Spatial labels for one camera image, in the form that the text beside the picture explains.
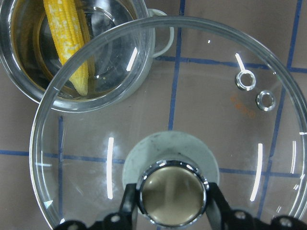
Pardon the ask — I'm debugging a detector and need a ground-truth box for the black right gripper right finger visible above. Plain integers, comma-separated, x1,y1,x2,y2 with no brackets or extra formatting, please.
206,182,307,230

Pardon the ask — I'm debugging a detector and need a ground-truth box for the glass pot lid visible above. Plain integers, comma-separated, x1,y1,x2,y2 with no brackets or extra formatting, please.
30,16,307,230

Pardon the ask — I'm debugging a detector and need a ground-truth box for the brown paper table cover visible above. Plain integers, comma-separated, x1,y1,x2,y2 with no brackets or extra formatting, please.
0,0,307,230

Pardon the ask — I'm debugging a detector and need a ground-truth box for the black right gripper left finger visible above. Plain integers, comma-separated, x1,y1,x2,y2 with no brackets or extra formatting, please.
55,184,137,230

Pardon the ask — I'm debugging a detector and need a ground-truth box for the white electric cooking pot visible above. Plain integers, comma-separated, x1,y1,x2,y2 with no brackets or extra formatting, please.
0,0,174,113

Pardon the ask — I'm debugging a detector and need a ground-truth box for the yellow corn cob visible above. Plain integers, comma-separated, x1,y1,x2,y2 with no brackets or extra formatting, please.
43,0,94,96

